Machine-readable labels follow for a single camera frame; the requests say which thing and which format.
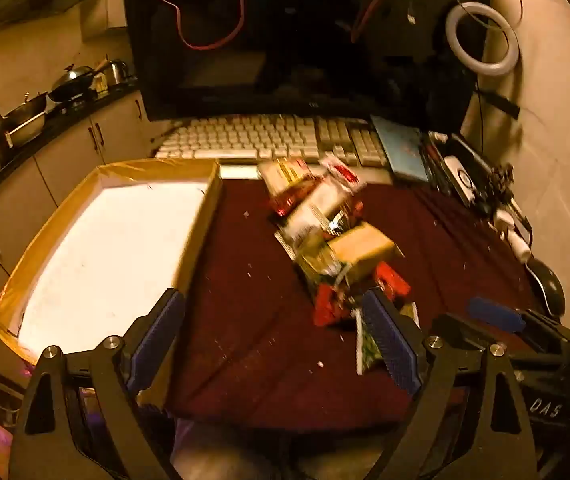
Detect bright red snack packet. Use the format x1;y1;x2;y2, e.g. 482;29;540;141
313;262;411;329

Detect white kitchen cabinets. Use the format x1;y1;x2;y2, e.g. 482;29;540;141
0;90;160;283

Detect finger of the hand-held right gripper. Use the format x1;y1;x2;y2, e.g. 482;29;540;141
434;312;516;349
467;297;570;356

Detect red cable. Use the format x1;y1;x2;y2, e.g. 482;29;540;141
138;0;245;51

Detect large white snack packet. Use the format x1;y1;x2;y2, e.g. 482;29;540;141
279;185;364;252

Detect yellow snack box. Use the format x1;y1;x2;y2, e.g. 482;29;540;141
327;224;399;281

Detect black wok with lid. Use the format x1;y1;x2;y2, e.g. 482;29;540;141
47;63;99;104

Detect white red snack packet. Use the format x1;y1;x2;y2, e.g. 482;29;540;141
317;155;369;197

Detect blue notebook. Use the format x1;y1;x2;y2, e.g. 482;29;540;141
369;114;432;184

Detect green white snack packet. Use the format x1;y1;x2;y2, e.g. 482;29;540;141
354;304;422;377

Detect white power adapter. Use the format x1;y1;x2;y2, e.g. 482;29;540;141
494;207;534;262

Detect white computer keyboard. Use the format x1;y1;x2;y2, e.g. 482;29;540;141
152;113;391;169

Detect black computer mouse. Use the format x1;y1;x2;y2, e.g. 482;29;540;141
527;257;566;319

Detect yellow red striped snack packet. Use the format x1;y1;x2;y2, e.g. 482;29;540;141
257;157;314;199

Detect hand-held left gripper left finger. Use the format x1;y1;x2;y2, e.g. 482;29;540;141
10;287;186;480

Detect black device with round dial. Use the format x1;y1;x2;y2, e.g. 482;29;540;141
443;154;482;207

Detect green yellow snack packet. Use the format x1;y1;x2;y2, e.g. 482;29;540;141
294;239;352;292

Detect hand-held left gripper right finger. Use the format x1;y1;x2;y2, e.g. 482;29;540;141
361;289;536;480

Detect steel kettle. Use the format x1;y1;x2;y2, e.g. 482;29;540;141
107;58;131;86

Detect steel mixing bowl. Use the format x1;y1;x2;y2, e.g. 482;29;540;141
2;92;49;146

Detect shallow cardboard box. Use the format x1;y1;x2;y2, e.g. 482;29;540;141
0;157;224;411

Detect dark red table cloth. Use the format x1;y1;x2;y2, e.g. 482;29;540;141
165;179;570;432

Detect white ring light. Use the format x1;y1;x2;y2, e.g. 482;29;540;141
445;2;520;77

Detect black computer monitor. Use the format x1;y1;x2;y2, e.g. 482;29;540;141
122;0;468;122

